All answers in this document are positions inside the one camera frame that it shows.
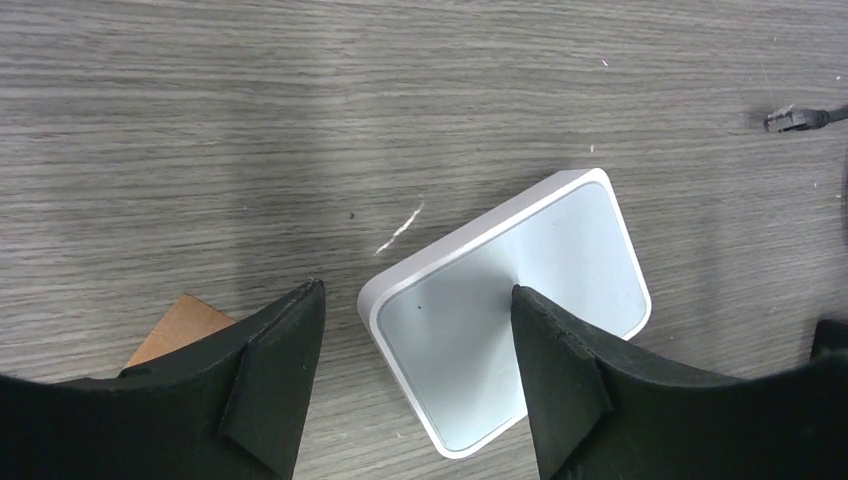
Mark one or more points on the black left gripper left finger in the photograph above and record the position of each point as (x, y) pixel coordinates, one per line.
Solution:
(231, 405)

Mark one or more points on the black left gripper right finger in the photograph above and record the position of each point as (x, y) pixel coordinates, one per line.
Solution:
(600, 407)

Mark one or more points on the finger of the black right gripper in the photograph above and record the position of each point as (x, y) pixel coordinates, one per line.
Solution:
(830, 339)

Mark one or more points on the white box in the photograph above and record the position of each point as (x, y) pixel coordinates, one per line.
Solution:
(440, 318)

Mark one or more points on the tan wooden block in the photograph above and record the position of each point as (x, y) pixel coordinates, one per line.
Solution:
(186, 321)

